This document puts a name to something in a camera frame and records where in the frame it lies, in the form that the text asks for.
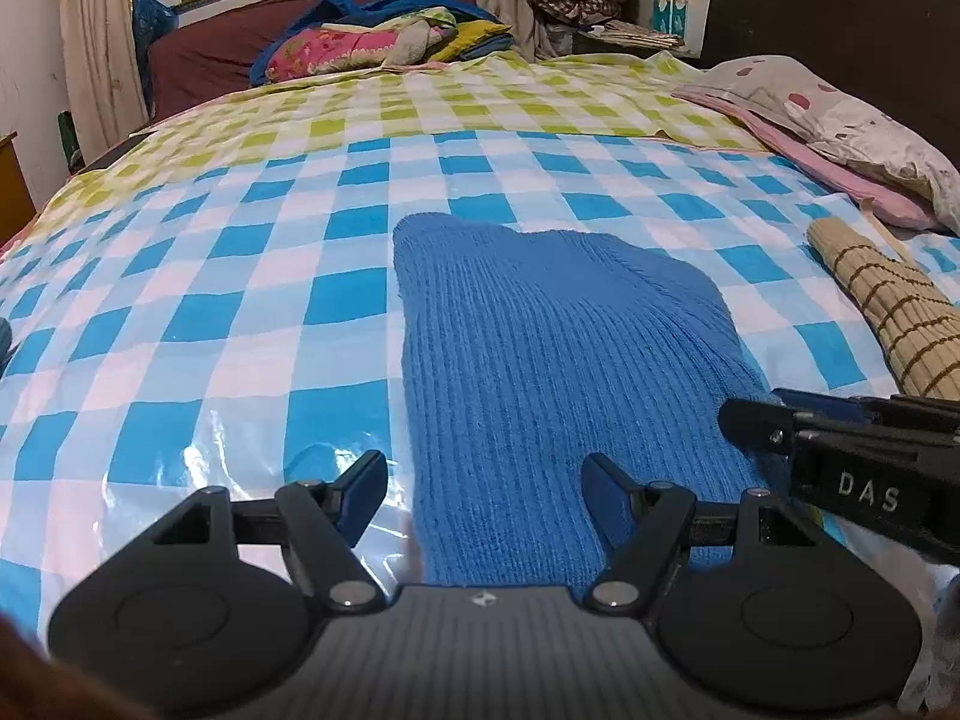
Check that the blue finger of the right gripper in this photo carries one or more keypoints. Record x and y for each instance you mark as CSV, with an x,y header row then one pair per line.
x,y
757,426
827,406

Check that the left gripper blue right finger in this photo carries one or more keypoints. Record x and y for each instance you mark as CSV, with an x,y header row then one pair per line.
x,y
626,513

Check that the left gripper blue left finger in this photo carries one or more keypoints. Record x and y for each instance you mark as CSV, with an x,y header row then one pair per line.
x,y
316,512

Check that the blue knit striped sweater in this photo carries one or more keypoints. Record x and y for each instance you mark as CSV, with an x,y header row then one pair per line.
x,y
525,352

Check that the pile of colourful clothes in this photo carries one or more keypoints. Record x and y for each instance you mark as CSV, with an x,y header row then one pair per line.
x,y
341,35

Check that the beige brown striped sweater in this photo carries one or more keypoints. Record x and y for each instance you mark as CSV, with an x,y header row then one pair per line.
x,y
915,325

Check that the pink pillow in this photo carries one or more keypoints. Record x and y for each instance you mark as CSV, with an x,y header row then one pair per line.
x,y
891,205

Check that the checkered blue green bedsheet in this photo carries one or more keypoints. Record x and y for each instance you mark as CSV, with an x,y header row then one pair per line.
x,y
219,306

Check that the white patterned pillow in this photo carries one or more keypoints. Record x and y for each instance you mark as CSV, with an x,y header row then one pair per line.
x,y
839,127

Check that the dark wooden headboard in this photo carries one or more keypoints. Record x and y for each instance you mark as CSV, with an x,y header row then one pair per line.
x,y
899,55

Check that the teal folded garment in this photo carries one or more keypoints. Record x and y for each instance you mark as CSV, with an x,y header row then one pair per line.
x,y
6,344

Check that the dark phone on bed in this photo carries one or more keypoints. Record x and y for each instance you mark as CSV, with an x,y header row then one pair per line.
x,y
117,152

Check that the green bottle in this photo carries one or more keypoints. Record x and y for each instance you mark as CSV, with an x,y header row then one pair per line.
x,y
69,140

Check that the wooden side cabinet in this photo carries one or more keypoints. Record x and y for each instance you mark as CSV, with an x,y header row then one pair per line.
x,y
16,207

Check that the maroon sofa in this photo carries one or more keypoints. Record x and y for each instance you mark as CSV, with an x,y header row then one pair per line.
x,y
211,57

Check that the left beige curtain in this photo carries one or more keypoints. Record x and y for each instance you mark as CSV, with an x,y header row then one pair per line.
x,y
101,72

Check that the blue hanging bag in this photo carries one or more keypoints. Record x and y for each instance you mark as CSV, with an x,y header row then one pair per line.
x,y
151,20

